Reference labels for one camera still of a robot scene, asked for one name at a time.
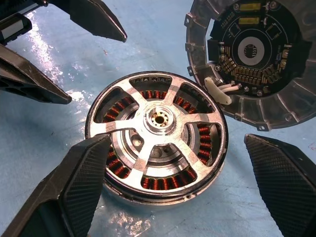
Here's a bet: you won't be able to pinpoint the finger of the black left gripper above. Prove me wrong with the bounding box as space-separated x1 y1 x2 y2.
46 0 128 43
0 43 73 105

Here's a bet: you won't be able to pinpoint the motor end cover circuit board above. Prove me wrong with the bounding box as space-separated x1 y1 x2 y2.
184 0 316 132

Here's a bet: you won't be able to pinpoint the silver motor body copper coils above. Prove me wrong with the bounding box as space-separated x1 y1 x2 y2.
84 71 229 204

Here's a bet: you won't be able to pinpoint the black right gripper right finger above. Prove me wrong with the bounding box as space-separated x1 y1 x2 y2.
243 133 316 237

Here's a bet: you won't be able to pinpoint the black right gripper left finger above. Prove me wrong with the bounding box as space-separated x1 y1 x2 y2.
0 133 112 237

